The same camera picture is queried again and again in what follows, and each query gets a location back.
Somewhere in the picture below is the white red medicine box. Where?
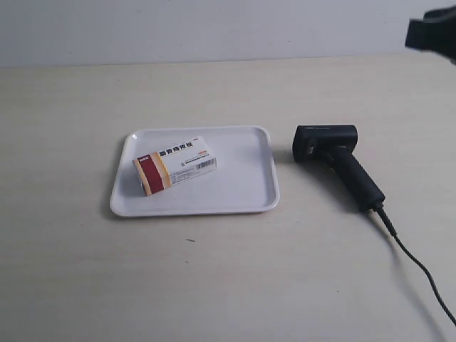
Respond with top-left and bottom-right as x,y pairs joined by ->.
133,136 -> 217,196

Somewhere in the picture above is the black handheld barcode scanner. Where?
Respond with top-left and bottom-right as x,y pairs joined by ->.
292,125 -> 385,212

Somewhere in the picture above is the white plastic tray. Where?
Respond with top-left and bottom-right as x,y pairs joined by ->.
110,125 -> 280,217

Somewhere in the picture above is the black scanner cable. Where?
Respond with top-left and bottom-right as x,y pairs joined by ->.
372,205 -> 456,329

